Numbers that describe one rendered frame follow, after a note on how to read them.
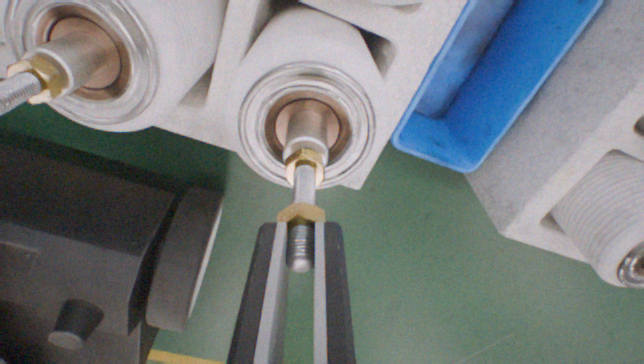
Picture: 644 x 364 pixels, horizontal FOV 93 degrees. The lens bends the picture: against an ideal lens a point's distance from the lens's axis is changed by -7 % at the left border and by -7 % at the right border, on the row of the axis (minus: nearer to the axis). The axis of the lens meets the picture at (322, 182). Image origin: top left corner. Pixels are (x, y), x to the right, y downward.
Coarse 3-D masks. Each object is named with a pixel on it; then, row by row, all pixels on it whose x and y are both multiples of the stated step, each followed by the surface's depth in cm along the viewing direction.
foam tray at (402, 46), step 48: (240, 0) 21; (288, 0) 30; (336, 0) 21; (432, 0) 21; (0, 48) 22; (240, 48) 22; (384, 48) 26; (432, 48) 23; (192, 96) 27; (384, 144) 27
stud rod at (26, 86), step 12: (24, 72) 12; (0, 84) 11; (12, 84) 11; (24, 84) 12; (36, 84) 12; (0, 96) 11; (12, 96) 11; (24, 96) 12; (0, 108) 11; (12, 108) 11
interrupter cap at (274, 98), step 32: (288, 64) 16; (320, 64) 16; (256, 96) 17; (288, 96) 17; (320, 96) 17; (352, 96) 17; (256, 128) 18; (352, 128) 18; (256, 160) 19; (352, 160) 19
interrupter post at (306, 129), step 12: (300, 120) 17; (312, 120) 17; (324, 120) 18; (288, 132) 17; (300, 132) 16; (312, 132) 16; (324, 132) 17; (288, 144) 16; (300, 144) 16; (312, 144) 16; (324, 144) 16; (324, 156) 16
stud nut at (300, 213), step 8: (288, 208) 12; (296, 208) 12; (304, 208) 12; (312, 208) 12; (320, 208) 12; (280, 216) 12; (288, 216) 12; (296, 216) 11; (304, 216) 11; (312, 216) 11; (320, 216) 12; (288, 224) 11; (296, 224) 11; (304, 224) 11; (312, 224) 11; (288, 232) 12
